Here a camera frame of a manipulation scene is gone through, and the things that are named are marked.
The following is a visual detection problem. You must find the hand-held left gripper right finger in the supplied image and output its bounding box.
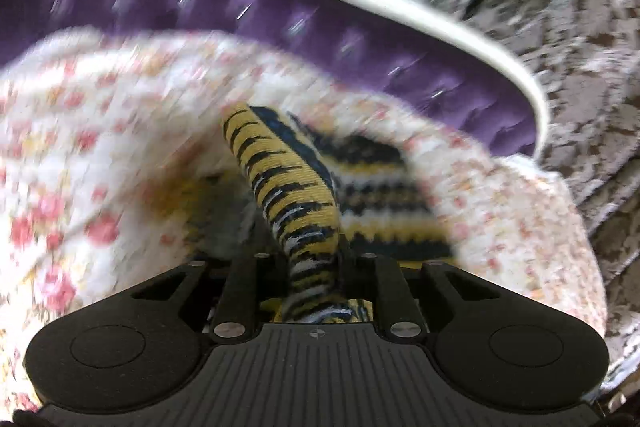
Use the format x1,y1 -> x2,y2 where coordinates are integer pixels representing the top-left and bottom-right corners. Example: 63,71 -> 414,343
359,252 -> 496,342

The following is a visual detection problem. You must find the zigzag patterned knit sweater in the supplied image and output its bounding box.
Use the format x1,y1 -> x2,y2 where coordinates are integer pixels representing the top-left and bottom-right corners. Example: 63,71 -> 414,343
150,104 -> 461,325

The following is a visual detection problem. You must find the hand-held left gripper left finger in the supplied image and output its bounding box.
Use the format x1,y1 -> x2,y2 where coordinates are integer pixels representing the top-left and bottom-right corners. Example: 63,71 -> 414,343
130,252 -> 272,342

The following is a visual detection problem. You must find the grey damask curtain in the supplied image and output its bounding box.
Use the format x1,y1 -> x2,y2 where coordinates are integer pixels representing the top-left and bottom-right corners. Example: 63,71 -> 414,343
280,0 -> 640,388

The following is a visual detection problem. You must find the floral printed blanket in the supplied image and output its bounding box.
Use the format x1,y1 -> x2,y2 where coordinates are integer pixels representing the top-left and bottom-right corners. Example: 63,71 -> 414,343
0,26 -> 610,413

